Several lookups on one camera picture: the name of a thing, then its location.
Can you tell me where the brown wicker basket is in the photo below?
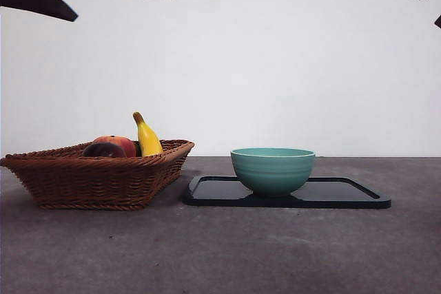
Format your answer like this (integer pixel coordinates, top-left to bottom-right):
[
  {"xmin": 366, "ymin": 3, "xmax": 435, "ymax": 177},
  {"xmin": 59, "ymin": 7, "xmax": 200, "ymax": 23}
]
[{"xmin": 0, "ymin": 139, "xmax": 196, "ymax": 211}]

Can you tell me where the dark red plum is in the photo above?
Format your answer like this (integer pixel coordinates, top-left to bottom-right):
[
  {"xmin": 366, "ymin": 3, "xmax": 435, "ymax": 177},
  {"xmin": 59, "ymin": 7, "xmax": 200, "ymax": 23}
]
[{"xmin": 81, "ymin": 142, "xmax": 127, "ymax": 159}]

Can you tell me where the teal ceramic bowl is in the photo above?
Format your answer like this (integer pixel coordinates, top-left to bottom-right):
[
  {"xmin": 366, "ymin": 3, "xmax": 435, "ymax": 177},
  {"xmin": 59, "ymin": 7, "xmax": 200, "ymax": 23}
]
[{"xmin": 229, "ymin": 147, "xmax": 316, "ymax": 198}]

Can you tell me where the red yellow apple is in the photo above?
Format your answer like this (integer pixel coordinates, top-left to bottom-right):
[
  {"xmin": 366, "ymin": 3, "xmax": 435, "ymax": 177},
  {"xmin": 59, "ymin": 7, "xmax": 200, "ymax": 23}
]
[{"xmin": 92, "ymin": 135, "xmax": 137, "ymax": 158}]

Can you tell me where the yellow banana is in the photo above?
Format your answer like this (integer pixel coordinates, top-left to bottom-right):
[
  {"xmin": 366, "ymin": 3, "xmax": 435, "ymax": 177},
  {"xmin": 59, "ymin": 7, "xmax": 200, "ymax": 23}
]
[{"xmin": 132, "ymin": 112, "xmax": 164, "ymax": 157}]

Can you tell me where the dark green rectangular tray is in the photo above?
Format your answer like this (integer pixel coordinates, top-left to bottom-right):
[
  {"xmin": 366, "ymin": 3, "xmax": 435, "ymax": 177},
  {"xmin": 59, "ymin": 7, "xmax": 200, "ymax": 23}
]
[{"xmin": 181, "ymin": 175, "xmax": 393, "ymax": 209}]

